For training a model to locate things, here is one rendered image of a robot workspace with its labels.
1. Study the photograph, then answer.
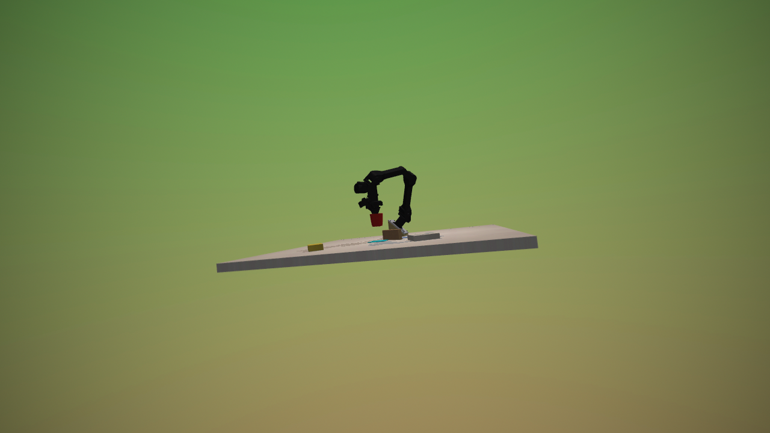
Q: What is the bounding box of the brown wooden plank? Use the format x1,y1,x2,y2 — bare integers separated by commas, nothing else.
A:
382,229,402,240

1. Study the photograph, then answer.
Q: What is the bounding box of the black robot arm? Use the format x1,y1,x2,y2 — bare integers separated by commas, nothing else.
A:
354,166,417,229

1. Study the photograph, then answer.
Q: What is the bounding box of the dark red cup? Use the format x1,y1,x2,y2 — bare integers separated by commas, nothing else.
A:
370,213,383,227

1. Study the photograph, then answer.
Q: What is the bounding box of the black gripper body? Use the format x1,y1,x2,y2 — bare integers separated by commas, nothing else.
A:
366,192,383,209

